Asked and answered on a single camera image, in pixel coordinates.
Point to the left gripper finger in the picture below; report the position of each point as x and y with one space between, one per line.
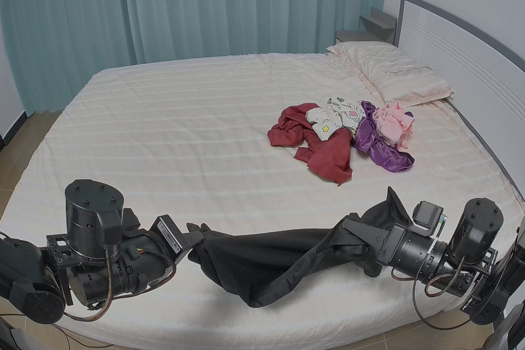
199 235

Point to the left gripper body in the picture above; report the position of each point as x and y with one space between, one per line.
143 262

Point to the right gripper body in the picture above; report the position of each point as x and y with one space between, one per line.
414 258

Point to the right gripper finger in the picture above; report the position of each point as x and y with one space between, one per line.
369 233

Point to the black T-shirt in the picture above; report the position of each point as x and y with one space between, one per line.
262 258

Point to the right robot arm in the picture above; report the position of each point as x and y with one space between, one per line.
478 225

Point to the bed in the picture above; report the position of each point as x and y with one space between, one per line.
184 127

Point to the dark red garment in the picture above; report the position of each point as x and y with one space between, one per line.
328 155

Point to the purple garment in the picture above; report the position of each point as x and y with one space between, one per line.
369 135

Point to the pink garment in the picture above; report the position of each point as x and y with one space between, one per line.
391 127

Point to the white printed garment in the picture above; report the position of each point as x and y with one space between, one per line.
332 116

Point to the cream pillow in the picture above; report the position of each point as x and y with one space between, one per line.
393 71

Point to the grey bedside table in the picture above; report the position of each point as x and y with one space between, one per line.
369 36

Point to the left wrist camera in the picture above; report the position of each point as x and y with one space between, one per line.
131 223

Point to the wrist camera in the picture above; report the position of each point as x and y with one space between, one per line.
426 215
131 223

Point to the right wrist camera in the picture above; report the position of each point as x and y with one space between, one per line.
426 215

